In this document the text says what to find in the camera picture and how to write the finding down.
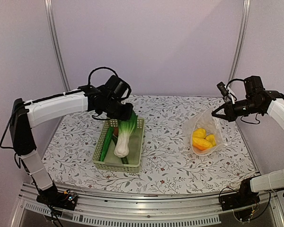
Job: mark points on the yellow starfruit piece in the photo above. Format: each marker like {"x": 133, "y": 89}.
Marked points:
{"x": 211, "y": 138}

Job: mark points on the right aluminium frame post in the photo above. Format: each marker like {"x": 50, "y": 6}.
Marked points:
{"x": 240, "y": 40}

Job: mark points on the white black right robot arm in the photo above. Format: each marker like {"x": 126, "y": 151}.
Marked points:
{"x": 258, "y": 101}

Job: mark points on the white green bok choy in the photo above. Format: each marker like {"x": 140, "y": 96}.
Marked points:
{"x": 125, "y": 130}

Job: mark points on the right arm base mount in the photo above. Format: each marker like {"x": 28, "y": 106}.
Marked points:
{"x": 238, "y": 199}

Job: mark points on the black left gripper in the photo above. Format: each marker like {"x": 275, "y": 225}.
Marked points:
{"x": 127, "y": 114}

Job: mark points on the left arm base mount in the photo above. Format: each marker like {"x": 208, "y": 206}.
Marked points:
{"x": 65, "y": 200}

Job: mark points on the left aluminium frame post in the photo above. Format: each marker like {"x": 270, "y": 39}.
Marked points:
{"x": 55, "y": 42}

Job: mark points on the clear zip top bag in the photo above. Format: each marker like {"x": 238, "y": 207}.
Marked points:
{"x": 211, "y": 125}

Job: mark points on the brown potato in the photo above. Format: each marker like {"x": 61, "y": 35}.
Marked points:
{"x": 116, "y": 131}

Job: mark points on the pale green plastic basket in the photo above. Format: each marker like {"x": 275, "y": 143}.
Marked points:
{"x": 112, "y": 162}

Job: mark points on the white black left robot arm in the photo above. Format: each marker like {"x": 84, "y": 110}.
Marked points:
{"x": 29, "y": 114}

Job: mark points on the aluminium front rail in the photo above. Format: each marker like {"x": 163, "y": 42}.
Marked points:
{"x": 98, "y": 208}

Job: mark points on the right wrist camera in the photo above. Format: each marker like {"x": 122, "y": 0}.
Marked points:
{"x": 227, "y": 94}

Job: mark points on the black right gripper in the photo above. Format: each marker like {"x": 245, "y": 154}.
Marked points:
{"x": 230, "y": 116}

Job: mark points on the yellow lemon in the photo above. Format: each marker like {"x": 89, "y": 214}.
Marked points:
{"x": 199, "y": 133}

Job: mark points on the dark green cucumber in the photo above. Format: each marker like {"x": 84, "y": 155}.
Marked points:
{"x": 121, "y": 148}

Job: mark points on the aluminium frame post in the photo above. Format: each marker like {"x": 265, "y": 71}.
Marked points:
{"x": 55, "y": 42}
{"x": 240, "y": 40}

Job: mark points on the light green cucumber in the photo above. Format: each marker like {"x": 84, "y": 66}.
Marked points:
{"x": 106, "y": 143}

